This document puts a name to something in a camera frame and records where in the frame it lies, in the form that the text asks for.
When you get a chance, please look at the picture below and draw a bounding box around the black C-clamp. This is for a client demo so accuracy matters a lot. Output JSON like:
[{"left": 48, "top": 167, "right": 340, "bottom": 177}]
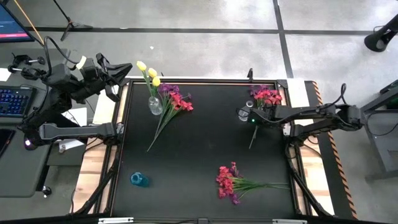
[
  {"left": 11, "top": 54, "right": 47, "bottom": 66},
  {"left": 7, "top": 64, "right": 47, "bottom": 81}
]

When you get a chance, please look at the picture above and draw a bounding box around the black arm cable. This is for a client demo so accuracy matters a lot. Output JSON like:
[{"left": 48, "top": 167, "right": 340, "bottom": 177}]
[
  {"left": 331, "top": 83, "right": 348, "bottom": 108},
  {"left": 42, "top": 35, "right": 80, "bottom": 83}
]

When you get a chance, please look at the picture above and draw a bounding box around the computer screen blue display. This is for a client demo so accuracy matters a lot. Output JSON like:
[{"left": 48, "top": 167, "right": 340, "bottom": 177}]
[{"left": 0, "top": 2, "right": 35, "bottom": 44}]

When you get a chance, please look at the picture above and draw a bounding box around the white paper stack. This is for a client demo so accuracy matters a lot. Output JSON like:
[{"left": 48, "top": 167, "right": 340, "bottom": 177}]
[{"left": 57, "top": 107, "right": 88, "bottom": 153}]

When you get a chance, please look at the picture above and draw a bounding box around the yellow cord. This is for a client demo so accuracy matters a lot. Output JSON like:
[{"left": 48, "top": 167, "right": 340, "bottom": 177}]
[{"left": 12, "top": 0, "right": 45, "bottom": 45}]

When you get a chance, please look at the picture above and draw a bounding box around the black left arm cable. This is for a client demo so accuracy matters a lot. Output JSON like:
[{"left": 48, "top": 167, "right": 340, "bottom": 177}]
[{"left": 42, "top": 35, "right": 80, "bottom": 83}]

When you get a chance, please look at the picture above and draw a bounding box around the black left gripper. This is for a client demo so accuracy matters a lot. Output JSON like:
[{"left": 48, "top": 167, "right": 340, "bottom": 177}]
[{"left": 79, "top": 52, "right": 134, "bottom": 103}]

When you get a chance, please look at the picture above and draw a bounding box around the grey metal cart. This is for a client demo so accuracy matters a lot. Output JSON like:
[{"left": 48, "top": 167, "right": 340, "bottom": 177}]
[{"left": 354, "top": 79, "right": 398, "bottom": 181}]

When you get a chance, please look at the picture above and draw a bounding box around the blue glass vase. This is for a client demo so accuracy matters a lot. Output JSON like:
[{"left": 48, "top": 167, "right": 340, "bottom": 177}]
[{"left": 129, "top": 171, "right": 150, "bottom": 188}]

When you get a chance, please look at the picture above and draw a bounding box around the white paper sheet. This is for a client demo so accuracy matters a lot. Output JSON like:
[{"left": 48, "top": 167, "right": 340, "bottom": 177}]
[{"left": 0, "top": 67, "right": 12, "bottom": 82}]

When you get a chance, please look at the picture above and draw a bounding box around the light wooden table board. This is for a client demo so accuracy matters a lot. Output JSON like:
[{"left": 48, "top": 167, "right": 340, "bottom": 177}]
[{"left": 73, "top": 82, "right": 335, "bottom": 215}]

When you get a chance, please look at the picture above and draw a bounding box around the black floor stand base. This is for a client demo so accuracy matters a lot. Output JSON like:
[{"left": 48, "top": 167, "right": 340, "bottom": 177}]
[{"left": 363, "top": 14, "right": 398, "bottom": 53}]

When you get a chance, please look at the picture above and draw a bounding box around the grey desk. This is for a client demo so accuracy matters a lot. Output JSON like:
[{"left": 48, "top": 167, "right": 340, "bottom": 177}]
[{"left": 0, "top": 48, "right": 72, "bottom": 198}]

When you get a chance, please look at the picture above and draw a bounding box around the round clear glass vase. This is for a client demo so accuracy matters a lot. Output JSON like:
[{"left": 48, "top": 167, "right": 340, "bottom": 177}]
[{"left": 148, "top": 95, "right": 164, "bottom": 116}]

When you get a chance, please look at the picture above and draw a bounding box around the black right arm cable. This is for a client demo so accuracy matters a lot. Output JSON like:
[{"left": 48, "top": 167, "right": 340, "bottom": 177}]
[{"left": 331, "top": 83, "right": 348, "bottom": 108}]

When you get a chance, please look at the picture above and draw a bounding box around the black tripod stand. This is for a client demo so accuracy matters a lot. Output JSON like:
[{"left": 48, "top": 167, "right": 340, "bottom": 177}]
[{"left": 52, "top": 0, "right": 94, "bottom": 42}]

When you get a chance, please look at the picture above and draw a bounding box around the black phone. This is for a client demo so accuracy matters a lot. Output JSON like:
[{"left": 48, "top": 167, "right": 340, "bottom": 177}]
[{"left": 0, "top": 128, "right": 16, "bottom": 158}]

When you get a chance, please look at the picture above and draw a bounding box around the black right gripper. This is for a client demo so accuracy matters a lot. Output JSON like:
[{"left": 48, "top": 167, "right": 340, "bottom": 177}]
[{"left": 236, "top": 105, "right": 282, "bottom": 125}]

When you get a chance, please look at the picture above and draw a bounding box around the yellow artificial tulip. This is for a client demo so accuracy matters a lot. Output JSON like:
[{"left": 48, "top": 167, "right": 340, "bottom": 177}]
[
  {"left": 147, "top": 67, "right": 158, "bottom": 100},
  {"left": 136, "top": 60, "right": 156, "bottom": 100},
  {"left": 150, "top": 77, "right": 162, "bottom": 100}
]

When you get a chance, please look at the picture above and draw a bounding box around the black backlit keyboard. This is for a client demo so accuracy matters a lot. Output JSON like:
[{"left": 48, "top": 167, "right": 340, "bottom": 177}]
[{"left": 0, "top": 86, "right": 37, "bottom": 118}]

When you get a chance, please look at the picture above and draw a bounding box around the silver metal bracket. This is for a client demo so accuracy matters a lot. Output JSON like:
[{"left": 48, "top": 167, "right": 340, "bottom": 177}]
[
  {"left": 272, "top": 218, "right": 308, "bottom": 224},
  {"left": 98, "top": 217, "right": 134, "bottom": 224}
]

